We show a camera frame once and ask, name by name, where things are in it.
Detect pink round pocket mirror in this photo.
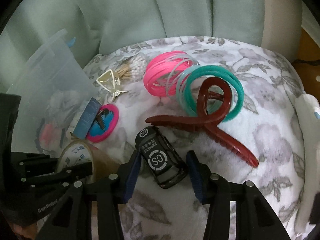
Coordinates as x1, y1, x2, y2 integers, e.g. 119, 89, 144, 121
86, 104, 119, 143

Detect pale green curtain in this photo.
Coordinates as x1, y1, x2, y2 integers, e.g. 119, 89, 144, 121
0, 0, 275, 100

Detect grey floral blanket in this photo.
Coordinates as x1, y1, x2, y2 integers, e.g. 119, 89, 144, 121
82, 36, 308, 240

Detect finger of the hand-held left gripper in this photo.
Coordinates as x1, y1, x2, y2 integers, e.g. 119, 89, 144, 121
11, 152, 59, 167
19, 162, 93, 189

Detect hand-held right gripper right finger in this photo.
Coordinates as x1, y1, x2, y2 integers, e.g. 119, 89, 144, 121
185, 150, 294, 240

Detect black toy car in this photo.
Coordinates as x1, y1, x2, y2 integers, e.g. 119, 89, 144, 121
135, 126, 188, 189

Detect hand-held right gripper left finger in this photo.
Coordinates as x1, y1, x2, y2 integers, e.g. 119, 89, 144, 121
35, 151, 143, 240

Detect cream hair claw clip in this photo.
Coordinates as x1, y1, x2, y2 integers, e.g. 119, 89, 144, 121
96, 70, 129, 103

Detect small blue white packet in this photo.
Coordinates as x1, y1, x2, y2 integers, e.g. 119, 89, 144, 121
74, 97, 102, 139

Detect bundle of cotton swabs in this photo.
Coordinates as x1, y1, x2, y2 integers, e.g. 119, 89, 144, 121
114, 55, 148, 82

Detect clear plastic container blue handles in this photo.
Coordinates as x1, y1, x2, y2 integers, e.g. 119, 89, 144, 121
5, 29, 100, 155

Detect white power strip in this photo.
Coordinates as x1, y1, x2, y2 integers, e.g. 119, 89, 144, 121
294, 75, 320, 233

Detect pink and teal spring toy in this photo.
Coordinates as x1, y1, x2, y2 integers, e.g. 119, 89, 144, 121
143, 51, 244, 123

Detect brown packing tape roll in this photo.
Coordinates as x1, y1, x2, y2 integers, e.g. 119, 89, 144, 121
54, 140, 120, 183

